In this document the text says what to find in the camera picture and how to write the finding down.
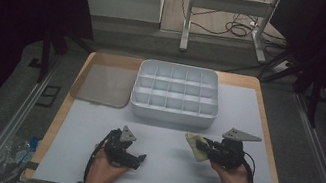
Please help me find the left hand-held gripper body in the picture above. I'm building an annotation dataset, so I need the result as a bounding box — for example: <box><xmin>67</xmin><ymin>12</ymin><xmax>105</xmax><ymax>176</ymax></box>
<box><xmin>100</xmin><ymin>121</ymin><xmax>149</xmax><ymax>172</ymax></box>

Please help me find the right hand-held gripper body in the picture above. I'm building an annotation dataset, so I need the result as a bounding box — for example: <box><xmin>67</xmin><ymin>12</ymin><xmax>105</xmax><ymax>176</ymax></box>
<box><xmin>205</xmin><ymin>124</ymin><xmax>264</xmax><ymax>175</ymax></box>

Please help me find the pale yellow sock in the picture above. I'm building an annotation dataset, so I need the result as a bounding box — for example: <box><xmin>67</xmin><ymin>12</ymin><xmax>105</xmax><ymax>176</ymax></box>
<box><xmin>180</xmin><ymin>130</ymin><xmax>214</xmax><ymax>165</ymax></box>

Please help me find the person's left hand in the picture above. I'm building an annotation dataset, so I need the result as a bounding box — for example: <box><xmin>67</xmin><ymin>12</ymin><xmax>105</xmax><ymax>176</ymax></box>
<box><xmin>84</xmin><ymin>145</ymin><xmax>134</xmax><ymax>183</ymax></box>

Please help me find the white table mat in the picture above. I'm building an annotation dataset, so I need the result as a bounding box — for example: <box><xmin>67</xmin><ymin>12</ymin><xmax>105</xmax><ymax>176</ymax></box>
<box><xmin>32</xmin><ymin>53</ymin><xmax>300</xmax><ymax>183</ymax></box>

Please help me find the white compartment storage box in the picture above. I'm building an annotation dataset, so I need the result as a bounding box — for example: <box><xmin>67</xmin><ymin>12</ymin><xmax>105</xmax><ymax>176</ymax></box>
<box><xmin>126</xmin><ymin>56</ymin><xmax>226</xmax><ymax>131</ymax></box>

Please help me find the translucent plastic box lid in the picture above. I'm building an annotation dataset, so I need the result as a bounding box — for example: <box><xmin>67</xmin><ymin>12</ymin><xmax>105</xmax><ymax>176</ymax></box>
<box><xmin>68</xmin><ymin>44</ymin><xmax>146</xmax><ymax>112</ymax></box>

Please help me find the white power strip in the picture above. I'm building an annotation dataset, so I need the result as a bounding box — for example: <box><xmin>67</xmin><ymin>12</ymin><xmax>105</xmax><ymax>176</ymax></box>
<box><xmin>270</xmin><ymin>57</ymin><xmax>291</xmax><ymax>76</ymax></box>

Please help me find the plastic water bottle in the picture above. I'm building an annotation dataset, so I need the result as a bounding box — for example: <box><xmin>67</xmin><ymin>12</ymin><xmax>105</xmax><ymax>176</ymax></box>
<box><xmin>0</xmin><ymin>129</ymin><xmax>43</xmax><ymax>183</ymax></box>

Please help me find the black tripod stand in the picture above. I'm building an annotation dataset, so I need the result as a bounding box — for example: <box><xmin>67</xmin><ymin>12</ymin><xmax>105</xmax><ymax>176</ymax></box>
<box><xmin>252</xmin><ymin>44</ymin><xmax>326</xmax><ymax>131</ymax></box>

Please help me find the black metal stand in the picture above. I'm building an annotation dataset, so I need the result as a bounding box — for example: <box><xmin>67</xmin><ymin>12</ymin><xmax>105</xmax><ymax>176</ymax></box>
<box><xmin>35</xmin><ymin>23</ymin><xmax>96</xmax><ymax>92</ymax></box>

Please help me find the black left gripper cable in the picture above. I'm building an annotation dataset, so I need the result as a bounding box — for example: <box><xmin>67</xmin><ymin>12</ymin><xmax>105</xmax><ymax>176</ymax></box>
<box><xmin>82</xmin><ymin>125</ymin><xmax>119</xmax><ymax>183</ymax></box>

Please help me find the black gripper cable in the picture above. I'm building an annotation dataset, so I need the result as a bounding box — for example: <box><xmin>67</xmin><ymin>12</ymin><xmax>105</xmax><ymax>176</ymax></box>
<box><xmin>82</xmin><ymin>125</ymin><xmax>119</xmax><ymax>183</ymax></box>
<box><xmin>237</xmin><ymin>150</ymin><xmax>260</xmax><ymax>183</ymax></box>

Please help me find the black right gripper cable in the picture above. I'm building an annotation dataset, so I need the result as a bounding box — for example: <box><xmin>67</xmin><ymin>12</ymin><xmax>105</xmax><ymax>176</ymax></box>
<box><xmin>237</xmin><ymin>150</ymin><xmax>260</xmax><ymax>183</ymax></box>

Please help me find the black floor cable coil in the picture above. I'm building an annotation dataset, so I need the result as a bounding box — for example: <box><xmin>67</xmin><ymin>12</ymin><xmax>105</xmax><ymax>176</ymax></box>
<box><xmin>223</xmin><ymin>18</ymin><xmax>252</xmax><ymax>40</ymax></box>

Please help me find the white metal desk frame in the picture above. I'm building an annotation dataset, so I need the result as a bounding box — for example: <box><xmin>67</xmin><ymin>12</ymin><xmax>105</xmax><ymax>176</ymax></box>
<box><xmin>177</xmin><ymin>0</ymin><xmax>284</xmax><ymax>68</ymax></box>

